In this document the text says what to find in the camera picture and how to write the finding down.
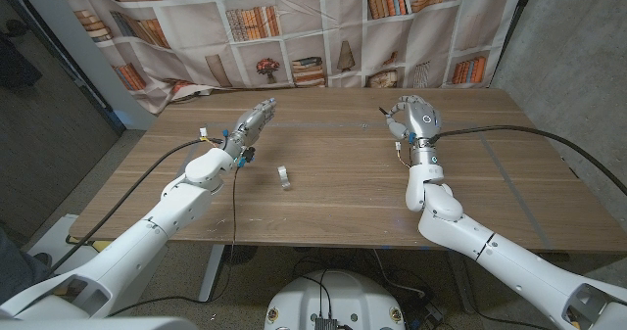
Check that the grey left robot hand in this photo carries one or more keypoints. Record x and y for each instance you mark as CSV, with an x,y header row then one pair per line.
x,y
250,124

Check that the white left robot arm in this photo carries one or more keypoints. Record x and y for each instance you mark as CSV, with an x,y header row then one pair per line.
x,y
183,205

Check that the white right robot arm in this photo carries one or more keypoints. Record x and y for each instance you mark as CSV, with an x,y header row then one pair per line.
x,y
470,237

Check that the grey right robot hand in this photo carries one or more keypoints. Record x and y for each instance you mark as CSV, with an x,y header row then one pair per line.
x,y
421,119

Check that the printed bookshelf backdrop cloth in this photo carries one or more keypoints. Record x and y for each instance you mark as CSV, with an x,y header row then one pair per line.
x,y
318,51

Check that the black backdrop stand pole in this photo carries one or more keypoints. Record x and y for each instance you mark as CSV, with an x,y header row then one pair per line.
x,y
512,29

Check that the power strip on floor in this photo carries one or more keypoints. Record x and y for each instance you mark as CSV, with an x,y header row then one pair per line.
x,y
428,315

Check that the grey table leg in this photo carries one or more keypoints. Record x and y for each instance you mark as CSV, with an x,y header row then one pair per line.
x,y
460,286

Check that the white table leg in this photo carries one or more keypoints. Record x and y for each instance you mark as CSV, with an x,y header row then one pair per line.
x,y
211,276

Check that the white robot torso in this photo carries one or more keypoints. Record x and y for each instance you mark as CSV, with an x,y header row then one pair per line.
x,y
343,300

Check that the white board on floor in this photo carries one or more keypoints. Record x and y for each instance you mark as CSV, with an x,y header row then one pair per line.
x,y
59,237

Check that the person leg in jeans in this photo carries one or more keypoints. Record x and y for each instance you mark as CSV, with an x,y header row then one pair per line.
x,y
19,271

